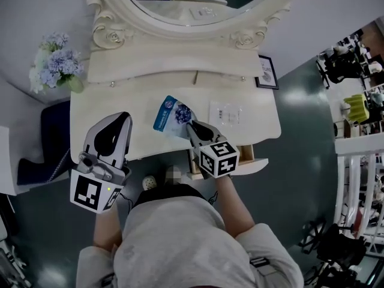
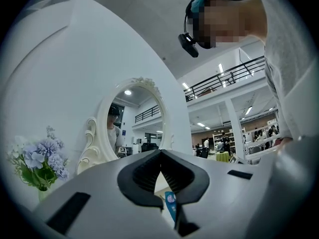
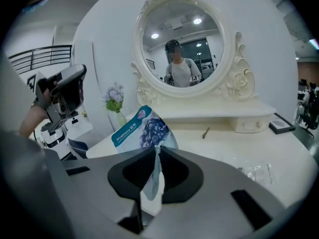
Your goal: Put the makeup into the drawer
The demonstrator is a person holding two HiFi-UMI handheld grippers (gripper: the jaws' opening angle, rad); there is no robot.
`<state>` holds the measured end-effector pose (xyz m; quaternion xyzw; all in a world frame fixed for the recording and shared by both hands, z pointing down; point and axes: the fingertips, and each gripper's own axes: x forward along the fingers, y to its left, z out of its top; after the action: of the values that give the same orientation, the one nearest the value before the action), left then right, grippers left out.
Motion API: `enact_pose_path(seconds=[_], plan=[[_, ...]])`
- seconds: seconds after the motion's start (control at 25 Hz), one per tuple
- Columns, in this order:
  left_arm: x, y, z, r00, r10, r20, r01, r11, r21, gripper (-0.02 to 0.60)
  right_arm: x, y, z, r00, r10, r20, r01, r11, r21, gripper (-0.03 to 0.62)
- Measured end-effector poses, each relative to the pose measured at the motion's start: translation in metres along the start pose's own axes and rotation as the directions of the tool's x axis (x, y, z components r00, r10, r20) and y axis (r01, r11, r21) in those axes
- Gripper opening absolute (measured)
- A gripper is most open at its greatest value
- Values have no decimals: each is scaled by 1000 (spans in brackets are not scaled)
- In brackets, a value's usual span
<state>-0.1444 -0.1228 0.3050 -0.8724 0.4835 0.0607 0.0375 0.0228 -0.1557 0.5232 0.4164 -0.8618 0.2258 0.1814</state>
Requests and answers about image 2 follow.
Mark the person's grey sweatshirt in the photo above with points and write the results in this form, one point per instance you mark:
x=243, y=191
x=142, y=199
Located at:
x=286, y=58

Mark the black mezzanine railing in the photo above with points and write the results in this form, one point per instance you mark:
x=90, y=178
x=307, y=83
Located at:
x=224, y=77

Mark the purple artificial flower bouquet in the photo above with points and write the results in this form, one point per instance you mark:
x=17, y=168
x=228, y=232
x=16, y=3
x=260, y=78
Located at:
x=40, y=155

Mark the small blue packet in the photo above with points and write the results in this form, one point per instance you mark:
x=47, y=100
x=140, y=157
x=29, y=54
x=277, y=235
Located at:
x=172, y=204

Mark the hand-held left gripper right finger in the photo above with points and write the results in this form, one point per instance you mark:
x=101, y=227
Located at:
x=224, y=203

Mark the pale green vase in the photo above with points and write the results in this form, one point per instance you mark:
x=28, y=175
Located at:
x=45, y=195

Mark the white oval framed mirror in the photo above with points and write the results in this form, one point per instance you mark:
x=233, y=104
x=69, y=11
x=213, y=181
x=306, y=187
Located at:
x=102, y=133

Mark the white display rack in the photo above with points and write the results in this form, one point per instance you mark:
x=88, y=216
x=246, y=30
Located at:
x=259, y=149

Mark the black head-worn camera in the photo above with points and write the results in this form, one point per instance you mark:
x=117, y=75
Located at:
x=189, y=45

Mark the person's head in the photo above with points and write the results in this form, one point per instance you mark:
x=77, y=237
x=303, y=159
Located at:
x=224, y=21

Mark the yellow-green covered table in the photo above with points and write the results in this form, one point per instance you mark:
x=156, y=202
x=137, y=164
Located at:
x=222, y=157

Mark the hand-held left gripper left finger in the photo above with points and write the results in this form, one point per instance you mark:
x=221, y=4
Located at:
x=99, y=208

